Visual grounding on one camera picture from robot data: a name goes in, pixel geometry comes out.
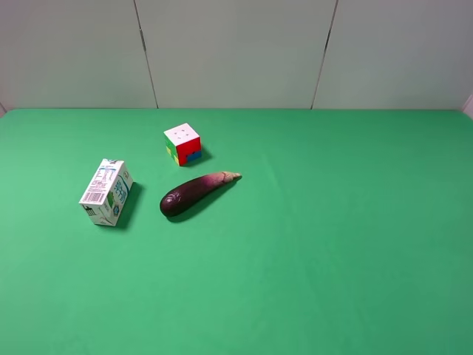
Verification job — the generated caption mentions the white blue milk carton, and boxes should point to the white blue milk carton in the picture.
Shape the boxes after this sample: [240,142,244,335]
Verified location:
[79,159,134,226]

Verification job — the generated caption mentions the purple eggplant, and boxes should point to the purple eggplant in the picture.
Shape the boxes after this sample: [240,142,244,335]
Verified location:
[160,171,242,217]

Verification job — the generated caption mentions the colourful puzzle cube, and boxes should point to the colourful puzzle cube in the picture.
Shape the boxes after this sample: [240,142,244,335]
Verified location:
[163,123,202,166]

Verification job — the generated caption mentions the green table cloth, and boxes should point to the green table cloth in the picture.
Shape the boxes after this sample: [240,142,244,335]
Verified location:
[1,109,472,354]

